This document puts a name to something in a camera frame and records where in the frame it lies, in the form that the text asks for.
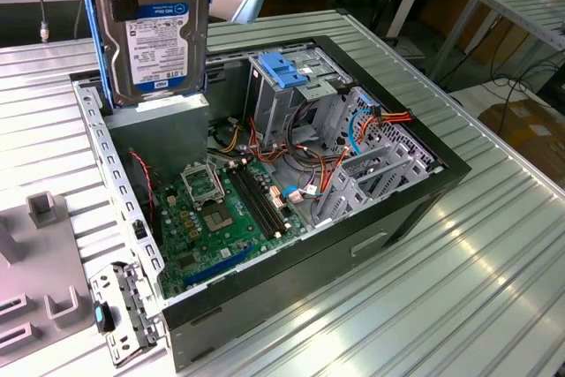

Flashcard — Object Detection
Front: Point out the hard disk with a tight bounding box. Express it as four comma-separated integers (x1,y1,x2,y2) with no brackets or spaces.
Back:
72,0,218,109

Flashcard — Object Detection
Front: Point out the long blue data wire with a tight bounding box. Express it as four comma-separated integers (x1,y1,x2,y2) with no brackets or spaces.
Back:
345,94,381,155

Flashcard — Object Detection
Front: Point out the grey metal disk bay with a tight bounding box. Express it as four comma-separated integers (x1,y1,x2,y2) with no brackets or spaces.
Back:
313,85,445,229

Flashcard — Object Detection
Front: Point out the grey power supply unit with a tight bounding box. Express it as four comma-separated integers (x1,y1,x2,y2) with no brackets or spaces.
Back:
102,93,211,184

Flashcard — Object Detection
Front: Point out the blue plastic drive latch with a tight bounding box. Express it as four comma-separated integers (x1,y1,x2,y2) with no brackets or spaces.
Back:
258,52,309,89

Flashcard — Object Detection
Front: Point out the grey optical drive cage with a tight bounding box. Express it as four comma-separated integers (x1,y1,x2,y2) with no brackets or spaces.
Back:
245,48,354,148

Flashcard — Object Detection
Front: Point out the metal socket cover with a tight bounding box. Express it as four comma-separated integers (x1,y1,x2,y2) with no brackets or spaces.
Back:
179,163,222,207

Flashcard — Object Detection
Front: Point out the black case fan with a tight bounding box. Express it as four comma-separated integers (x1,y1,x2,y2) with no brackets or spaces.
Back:
126,149,156,244

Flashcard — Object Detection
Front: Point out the black RAM slot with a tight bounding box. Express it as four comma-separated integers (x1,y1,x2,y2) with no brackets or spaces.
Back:
237,159,289,237
227,161,280,240

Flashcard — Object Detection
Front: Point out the CPU socket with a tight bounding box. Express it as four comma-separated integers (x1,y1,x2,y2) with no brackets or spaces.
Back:
199,202,236,235

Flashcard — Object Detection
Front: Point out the green motherboard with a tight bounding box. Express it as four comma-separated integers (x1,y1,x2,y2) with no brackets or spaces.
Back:
152,158,309,301

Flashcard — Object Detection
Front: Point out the grey parts rack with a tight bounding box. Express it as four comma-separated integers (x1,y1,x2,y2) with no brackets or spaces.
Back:
0,190,105,354

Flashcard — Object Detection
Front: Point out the blue expansion slot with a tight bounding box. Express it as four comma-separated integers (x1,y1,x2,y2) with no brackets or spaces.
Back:
183,242,256,288

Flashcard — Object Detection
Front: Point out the black tab with blue mark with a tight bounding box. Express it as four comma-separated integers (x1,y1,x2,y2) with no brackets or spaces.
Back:
91,300,117,335

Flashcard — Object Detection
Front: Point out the black open PC case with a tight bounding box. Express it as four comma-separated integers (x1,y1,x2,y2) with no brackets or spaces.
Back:
68,34,472,373

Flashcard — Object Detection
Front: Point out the metal slat side table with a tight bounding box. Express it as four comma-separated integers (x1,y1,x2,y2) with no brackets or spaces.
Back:
430,0,565,82

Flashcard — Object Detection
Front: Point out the large brown cardboard box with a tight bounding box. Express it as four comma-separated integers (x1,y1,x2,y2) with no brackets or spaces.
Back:
478,101,565,179

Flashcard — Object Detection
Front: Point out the yellow black wire bundle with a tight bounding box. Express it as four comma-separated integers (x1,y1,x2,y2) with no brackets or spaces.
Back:
219,125,245,154

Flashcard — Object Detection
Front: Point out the red black fan wire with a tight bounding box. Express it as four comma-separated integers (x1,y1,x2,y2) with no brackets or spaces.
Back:
126,149,156,224

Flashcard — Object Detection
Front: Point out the black cable bundle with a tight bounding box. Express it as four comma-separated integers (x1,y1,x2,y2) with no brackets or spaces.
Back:
283,101,339,164

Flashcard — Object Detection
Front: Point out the short blue data wire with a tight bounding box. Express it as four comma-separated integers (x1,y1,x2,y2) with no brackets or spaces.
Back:
282,185,305,205

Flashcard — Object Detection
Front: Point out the orange red wire bundle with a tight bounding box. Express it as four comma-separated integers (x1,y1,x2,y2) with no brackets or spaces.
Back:
247,117,357,196

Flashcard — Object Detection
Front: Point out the grey expansion bracket latch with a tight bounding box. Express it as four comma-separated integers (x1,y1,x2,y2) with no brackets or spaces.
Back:
87,260,168,369

